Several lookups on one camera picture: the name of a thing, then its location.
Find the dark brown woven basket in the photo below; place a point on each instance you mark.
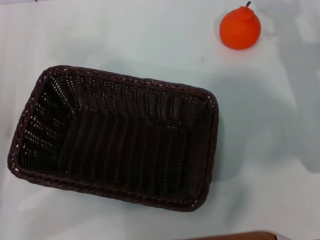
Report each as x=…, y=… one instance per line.
x=125, y=140

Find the orange pear-shaped toy fruit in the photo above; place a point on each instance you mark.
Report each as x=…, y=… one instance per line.
x=240, y=30

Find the brown rounded panel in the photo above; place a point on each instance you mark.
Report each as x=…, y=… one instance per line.
x=237, y=236

